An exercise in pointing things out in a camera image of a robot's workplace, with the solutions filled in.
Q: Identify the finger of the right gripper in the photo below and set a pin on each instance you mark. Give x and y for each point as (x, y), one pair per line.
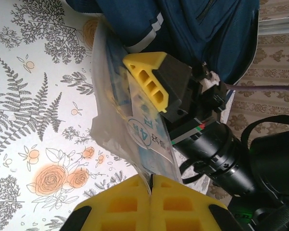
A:
(156, 81)

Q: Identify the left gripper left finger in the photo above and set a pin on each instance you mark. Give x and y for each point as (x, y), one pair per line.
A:
(125, 207)

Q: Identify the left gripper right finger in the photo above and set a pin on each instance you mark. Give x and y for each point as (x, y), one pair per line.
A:
(183, 207)

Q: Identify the clear plastic stationery bag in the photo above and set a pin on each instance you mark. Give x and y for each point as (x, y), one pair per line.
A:
(115, 115)

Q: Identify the navy blue backpack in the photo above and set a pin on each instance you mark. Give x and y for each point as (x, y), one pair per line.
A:
(183, 24)

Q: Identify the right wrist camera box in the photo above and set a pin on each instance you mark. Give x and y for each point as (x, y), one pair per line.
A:
(207, 96)

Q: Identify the aluminium corner post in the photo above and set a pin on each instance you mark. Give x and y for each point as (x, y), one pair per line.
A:
(279, 25)

